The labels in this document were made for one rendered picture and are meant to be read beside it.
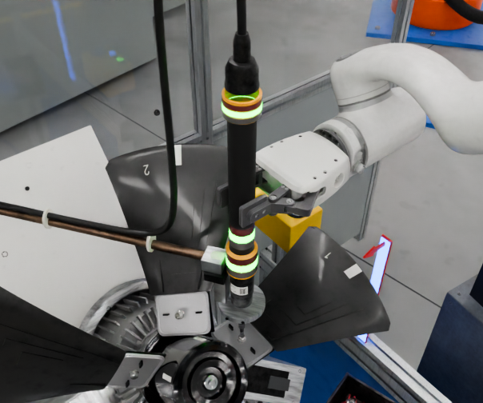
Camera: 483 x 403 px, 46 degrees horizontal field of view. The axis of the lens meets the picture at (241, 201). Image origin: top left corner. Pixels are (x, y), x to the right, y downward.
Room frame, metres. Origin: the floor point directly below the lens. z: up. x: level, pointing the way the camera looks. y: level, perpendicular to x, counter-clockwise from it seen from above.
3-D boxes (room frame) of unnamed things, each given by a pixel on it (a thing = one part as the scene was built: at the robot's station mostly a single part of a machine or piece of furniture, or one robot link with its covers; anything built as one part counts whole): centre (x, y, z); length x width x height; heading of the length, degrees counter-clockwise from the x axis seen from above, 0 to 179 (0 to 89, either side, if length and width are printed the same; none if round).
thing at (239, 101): (0.53, 0.00, 1.63); 0.04 x 0.04 x 0.03
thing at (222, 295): (0.53, 0.01, 1.32); 0.09 x 0.07 x 0.10; 74
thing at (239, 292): (0.53, 0.00, 1.48); 0.04 x 0.04 x 0.46
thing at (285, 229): (0.98, -0.10, 1.02); 0.16 x 0.10 x 0.11; 39
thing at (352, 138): (0.63, -0.13, 1.48); 0.09 x 0.03 x 0.08; 39
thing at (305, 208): (0.54, -0.08, 1.48); 0.08 x 0.06 x 0.01; 8
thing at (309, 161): (0.59, -0.08, 1.48); 0.11 x 0.10 x 0.07; 129
